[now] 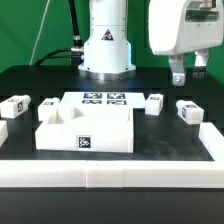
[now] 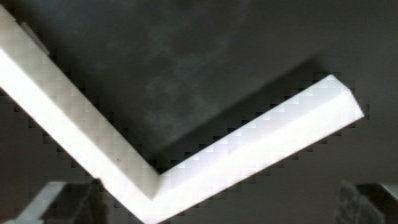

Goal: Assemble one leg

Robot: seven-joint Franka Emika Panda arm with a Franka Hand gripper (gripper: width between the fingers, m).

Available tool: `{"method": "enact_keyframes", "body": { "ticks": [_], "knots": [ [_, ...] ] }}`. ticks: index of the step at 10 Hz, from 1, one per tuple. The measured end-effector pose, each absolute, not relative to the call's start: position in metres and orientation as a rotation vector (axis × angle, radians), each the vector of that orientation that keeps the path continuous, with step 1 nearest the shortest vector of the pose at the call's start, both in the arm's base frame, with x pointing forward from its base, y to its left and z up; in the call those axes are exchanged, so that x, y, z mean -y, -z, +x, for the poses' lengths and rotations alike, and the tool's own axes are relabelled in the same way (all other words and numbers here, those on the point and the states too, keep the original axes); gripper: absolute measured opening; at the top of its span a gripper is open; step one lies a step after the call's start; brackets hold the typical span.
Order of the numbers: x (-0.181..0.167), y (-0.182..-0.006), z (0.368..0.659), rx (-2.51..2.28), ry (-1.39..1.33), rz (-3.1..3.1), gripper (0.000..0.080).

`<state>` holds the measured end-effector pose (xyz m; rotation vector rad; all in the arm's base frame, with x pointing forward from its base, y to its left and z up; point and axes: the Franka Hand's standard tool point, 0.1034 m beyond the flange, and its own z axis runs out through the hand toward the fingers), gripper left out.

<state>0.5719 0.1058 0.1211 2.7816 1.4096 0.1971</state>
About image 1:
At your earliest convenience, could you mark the black cable bundle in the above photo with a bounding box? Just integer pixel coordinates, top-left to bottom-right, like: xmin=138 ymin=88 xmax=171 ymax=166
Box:
xmin=34 ymin=0 xmax=85 ymax=66

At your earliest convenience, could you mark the white square tabletop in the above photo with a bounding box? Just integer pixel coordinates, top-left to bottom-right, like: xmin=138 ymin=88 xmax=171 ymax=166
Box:
xmin=35 ymin=103 xmax=134 ymax=153

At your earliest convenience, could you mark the white plate with four tags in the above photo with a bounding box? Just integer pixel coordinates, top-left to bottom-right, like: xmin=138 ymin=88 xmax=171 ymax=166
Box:
xmin=62 ymin=92 xmax=146 ymax=109

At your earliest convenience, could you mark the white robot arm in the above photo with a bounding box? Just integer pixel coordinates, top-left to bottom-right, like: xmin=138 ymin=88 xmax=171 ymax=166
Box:
xmin=79 ymin=0 xmax=224 ymax=86

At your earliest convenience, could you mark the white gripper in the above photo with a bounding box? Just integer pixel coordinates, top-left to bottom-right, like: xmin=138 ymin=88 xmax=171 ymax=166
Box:
xmin=148 ymin=0 xmax=224 ymax=86

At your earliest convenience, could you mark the white U-shaped obstacle fence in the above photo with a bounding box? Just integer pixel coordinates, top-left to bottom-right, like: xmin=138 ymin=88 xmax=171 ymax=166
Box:
xmin=0 ymin=122 xmax=224 ymax=188

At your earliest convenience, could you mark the thin white cable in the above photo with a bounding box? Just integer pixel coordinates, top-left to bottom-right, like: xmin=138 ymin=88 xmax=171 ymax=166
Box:
xmin=29 ymin=0 xmax=52 ymax=66

